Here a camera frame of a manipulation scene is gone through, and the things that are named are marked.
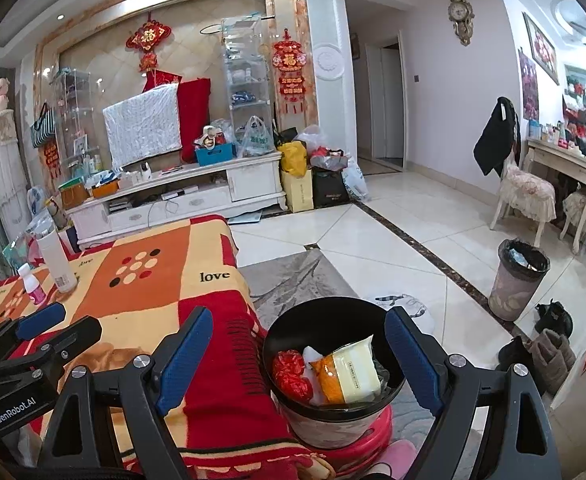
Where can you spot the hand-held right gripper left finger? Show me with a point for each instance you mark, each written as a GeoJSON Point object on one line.
{"type": "Point", "coordinates": [183, 360]}

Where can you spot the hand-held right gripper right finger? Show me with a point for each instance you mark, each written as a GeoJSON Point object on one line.
{"type": "Point", "coordinates": [415, 360]}

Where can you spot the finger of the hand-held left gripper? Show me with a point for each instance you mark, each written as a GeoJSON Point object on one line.
{"type": "Point", "coordinates": [40, 321]}
{"type": "Point", "coordinates": [73, 335]}

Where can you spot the yellow orange snack bag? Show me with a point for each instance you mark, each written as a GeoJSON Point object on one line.
{"type": "Point", "coordinates": [353, 370]}

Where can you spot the black trash bin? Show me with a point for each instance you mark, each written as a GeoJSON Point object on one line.
{"type": "Point", "coordinates": [333, 310]}

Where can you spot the red plastic bag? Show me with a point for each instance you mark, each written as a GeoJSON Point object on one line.
{"type": "Point", "coordinates": [293, 375]}

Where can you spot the grey patterned trash bin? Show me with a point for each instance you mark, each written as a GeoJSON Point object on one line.
{"type": "Point", "coordinates": [510, 295]}

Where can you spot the white bottle pink label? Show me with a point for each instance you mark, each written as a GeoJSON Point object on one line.
{"type": "Point", "coordinates": [32, 285]}

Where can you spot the white cat plush slipper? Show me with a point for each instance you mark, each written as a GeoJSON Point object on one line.
{"type": "Point", "coordinates": [413, 310]}

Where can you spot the tall white container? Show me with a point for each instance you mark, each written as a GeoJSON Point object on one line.
{"type": "Point", "coordinates": [55, 265]}

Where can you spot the orange red checked blanket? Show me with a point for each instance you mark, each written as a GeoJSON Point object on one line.
{"type": "Point", "coordinates": [138, 310]}

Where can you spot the pink slipper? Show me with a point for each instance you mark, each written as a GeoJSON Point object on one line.
{"type": "Point", "coordinates": [403, 460]}

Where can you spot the pink plastic stool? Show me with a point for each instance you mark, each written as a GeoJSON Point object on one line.
{"type": "Point", "coordinates": [363, 452]}

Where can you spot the brown box green lid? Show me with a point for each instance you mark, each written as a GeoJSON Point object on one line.
{"type": "Point", "coordinates": [74, 196]}

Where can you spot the grey patterned rug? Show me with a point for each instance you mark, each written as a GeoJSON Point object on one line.
{"type": "Point", "coordinates": [293, 280]}

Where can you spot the brown boots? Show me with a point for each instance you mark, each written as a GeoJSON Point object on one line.
{"type": "Point", "coordinates": [553, 360]}

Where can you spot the black shoes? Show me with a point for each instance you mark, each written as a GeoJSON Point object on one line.
{"type": "Point", "coordinates": [553, 317]}

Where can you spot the orange box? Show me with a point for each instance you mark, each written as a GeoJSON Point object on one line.
{"type": "Point", "coordinates": [104, 189]}

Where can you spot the lace covered air conditioner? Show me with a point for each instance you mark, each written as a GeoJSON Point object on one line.
{"type": "Point", "coordinates": [8, 175]}

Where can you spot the black paper bag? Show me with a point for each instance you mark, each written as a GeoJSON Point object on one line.
{"type": "Point", "coordinates": [330, 190]}

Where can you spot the white TV cabinet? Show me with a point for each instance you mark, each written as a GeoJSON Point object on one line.
{"type": "Point", "coordinates": [253, 180]}

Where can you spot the striped tote bag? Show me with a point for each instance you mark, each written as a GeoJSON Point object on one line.
{"type": "Point", "coordinates": [42, 127]}

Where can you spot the white floral chair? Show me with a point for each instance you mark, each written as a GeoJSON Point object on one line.
{"type": "Point", "coordinates": [528, 195]}

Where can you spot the beige paper bag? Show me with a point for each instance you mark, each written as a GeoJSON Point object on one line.
{"type": "Point", "coordinates": [298, 192]}

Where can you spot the blue plastic basket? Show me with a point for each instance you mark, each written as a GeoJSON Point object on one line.
{"type": "Point", "coordinates": [215, 156]}

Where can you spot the glass display cabinet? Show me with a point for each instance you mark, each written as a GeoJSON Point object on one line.
{"type": "Point", "coordinates": [75, 115]}
{"type": "Point", "coordinates": [247, 70]}

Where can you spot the silver red gift bag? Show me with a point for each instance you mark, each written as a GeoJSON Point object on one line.
{"type": "Point", "coordinates": [329, 160]}

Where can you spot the white quilted TV cover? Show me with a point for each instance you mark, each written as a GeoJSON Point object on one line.
{"type": "Point", "coordinates": [143, 125]}

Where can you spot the floral cushioned stool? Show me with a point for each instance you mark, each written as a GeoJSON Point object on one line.
{"type": "Point", "coordinates": [585, 207]}

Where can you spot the white green plastic bag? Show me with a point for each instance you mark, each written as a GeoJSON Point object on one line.
{"type": "Point", "coordinates": [255, 140]}

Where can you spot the black jacket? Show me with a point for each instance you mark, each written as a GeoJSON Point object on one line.
{"type": "Point", "coordinates": [495, 135]}

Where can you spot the red cloth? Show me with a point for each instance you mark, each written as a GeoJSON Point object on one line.
{"type": "Point", "coordinates": [195, 120]}

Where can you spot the clear plastic bag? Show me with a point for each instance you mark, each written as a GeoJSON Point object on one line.
{"type": "Point", "coordinates": [309, 137]}

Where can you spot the white dressing table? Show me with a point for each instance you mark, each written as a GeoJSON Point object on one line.
{"type": "Point", "coordinates": [563, 157]}

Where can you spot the white interior door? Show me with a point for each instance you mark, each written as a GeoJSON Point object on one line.
{"type": "Point", "coordinates": [390, 105]}

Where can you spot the large red knot decoration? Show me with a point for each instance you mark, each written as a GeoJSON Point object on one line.
{"type": "Point", "coordinates": [148, 40]}

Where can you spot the long red knot decoration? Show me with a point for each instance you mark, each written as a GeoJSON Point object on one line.
{"type": "Point", "coordinates": [288, 67]}

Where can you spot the framed floral picture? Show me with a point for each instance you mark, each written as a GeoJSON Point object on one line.
{"type": "Point", "coordinates": [543, 50]}

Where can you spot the small red wall decoration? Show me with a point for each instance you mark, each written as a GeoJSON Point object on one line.
{"type": "Point", "coordinates": [51, 157]}

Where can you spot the white security camera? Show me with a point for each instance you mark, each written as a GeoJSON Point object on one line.
{"type": "Point", "coordinates": [146, 171]}

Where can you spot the dark wall poster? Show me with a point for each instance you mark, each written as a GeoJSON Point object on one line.
{"type": "Point", "coordinates": [527, 85]}

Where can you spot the gold wall clock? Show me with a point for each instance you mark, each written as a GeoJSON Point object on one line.
{"type": "Point", "coordinates": [460, 12]}

